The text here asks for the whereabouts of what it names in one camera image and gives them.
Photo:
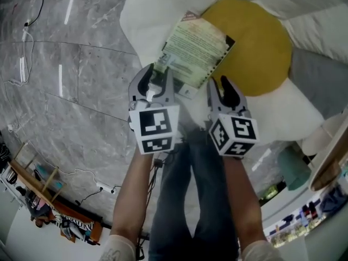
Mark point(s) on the person's right forearm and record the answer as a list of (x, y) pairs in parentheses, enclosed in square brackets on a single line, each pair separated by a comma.
[(243, 197)]

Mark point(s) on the cream round stool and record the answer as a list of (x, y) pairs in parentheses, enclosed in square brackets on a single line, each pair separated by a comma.
[(323, 135)]

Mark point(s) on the teal stool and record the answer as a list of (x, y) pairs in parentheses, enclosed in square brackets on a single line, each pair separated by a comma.
[(295, 167)]

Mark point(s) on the white fluffy egg-shaped seat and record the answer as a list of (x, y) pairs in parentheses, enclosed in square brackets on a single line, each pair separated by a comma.
[(288, 113)]

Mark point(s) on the person's blue jeans legs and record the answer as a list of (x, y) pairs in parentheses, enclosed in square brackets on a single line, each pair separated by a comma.
[(190, 200)]

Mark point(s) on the grey cushion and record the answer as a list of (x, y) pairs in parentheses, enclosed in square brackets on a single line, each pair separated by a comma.
[(318, 77)]

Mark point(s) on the wooden frame chair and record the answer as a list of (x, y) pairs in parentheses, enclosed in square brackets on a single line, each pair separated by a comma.
[(50, 181)]

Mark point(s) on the white power strip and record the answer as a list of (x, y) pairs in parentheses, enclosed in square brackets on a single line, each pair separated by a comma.
[(25, 34), (106, 188)]

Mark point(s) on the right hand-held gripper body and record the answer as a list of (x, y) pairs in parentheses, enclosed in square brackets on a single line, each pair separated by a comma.
[(239, 130)]

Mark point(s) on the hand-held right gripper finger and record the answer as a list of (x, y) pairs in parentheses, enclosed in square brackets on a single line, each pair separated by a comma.
[(239, 99), (212, 96)]

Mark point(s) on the colourful play mat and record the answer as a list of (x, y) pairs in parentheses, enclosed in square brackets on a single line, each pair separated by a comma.
[(307, 216)]

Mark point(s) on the person's left forearm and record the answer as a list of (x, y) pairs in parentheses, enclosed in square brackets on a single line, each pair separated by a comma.
[(133, 189)]

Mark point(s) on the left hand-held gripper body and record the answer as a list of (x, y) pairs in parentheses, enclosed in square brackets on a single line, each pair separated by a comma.
[(156, 124)]

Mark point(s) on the spiral-bound green cover book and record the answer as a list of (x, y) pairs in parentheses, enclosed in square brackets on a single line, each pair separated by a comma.
[(195, 45)]

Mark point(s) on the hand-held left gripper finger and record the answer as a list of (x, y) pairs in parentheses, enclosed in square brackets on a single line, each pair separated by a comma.
[(168, 87), (137, 87)]

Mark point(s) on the yellow round seat cushion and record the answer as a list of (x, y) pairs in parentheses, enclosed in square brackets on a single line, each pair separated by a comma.
[(258, 48)]

